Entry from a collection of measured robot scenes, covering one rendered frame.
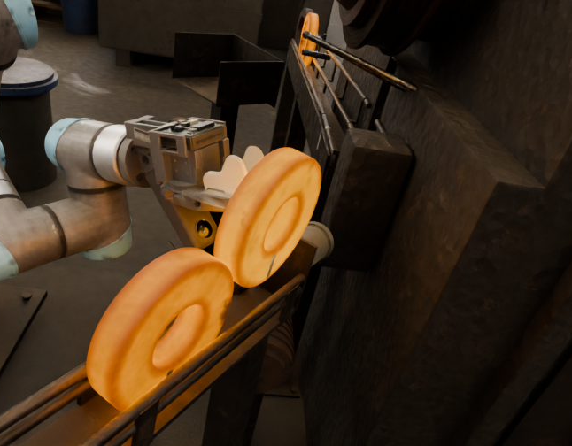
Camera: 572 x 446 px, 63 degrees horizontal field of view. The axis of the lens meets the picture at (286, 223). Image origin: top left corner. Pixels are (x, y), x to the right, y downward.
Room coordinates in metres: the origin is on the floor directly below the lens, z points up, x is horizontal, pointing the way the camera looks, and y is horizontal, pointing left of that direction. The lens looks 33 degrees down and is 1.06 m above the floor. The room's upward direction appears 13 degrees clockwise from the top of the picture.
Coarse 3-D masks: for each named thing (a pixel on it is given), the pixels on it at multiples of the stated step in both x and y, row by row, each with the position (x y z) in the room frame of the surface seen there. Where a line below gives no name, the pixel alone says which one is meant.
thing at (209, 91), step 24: (192, 48) 1.41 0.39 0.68; (216, 48) 1.47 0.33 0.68; (240, 48) 1.48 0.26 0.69; (192, 72) 1.42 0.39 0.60; (216, 72) 1.48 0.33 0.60; (240, 72) 1.23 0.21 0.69; (264, 72) 1.28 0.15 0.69; (216, 96) 1.19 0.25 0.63; (240, 96) 1.24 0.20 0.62; (264, 96) 1.29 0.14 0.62; (216, 216) 1.31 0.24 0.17
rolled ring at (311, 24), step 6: (306, 18) 1.84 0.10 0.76; (312, 18) 1.77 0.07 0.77; (318, 18) 1.79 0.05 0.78; (306, 24) 1.85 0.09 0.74; (312, 24) 1.75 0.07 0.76; (318, 24) 1.76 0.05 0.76; (312, 30) 1.74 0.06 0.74; (300, 42) 1.87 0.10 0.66; (306, 42) 1.72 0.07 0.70; (312, 42) 1.72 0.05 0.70; (300, 48) 1.85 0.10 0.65; (306, 48) 1.72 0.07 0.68; (312, 48) 1.72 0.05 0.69; (306, 60) 1.74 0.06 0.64; (306, 66) 1.78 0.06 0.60
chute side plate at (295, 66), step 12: (288, 60) 1.98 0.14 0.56; (300, 72) 1.48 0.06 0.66; (300, 84) 1.42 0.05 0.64; (300, 96) 1.36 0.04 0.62; (312, 96) 1.17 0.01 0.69; (300, 108) 1.30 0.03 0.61; (312, 108) 1.11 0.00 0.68; (312, 120) 1.06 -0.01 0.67; (312, 132) 1.03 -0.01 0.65; (324, 132) 0.92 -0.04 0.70; (312, 144) 0.99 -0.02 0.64; (324, 144) 0.86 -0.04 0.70; (312, 156) 0.96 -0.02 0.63; (324, 156) 0.83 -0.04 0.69; (324, 168) 0.81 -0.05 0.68
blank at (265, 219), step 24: (264, 168) 0.40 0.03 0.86; (288, 168) 0.40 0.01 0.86; (312, 168) 0.45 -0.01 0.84; (240, 192) 0.38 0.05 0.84; (264, 192) 0.38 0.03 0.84; (288, 192) 0.41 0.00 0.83; (312, 192) 0.47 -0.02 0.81; (240, 216) 0.36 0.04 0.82; (264, 216) 0.38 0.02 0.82; (288, 216) 0.45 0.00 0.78; (216, 240) 0.36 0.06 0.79; (240, 240) 0.35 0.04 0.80; (264, 240) 0.39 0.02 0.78; (288, 240) 0.44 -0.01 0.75; (240, 264) 0.35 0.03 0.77; (264, 264) 0.40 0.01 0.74
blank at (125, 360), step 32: (160, 256) 0.31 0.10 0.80; (192, 256) 0.32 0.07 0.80; (128, 288) 0.27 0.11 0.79; (160, 288) 0.27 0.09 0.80; (192, 288) 0.30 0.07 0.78; (224, 288) 0.35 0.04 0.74; (128, 320) 0.25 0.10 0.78; (160, 320) 0.27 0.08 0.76; (192, 320) 0.33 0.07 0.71; (224, 320) 0.35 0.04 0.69; (96, 352) 0.24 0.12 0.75; (128, 352) 0.24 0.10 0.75; (160, 352) 0.30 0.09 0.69; (192, 352) 0.31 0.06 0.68; (96, 384) 0.23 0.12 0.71; (128, 384) 0.24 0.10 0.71
